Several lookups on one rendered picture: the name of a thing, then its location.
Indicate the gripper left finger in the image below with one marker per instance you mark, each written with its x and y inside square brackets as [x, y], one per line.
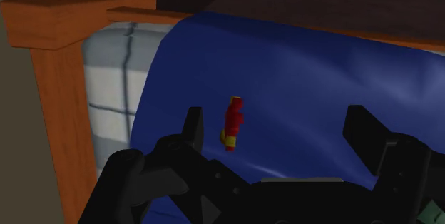
[174, 167]

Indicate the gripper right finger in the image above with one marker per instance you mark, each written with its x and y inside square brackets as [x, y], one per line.
[393, 153]

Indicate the red and yellow toy figure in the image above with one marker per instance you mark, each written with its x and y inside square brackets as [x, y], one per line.
[233, 122]

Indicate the wooden bed with blue blanket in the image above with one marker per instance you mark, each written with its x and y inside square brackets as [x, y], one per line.
[295, 87]

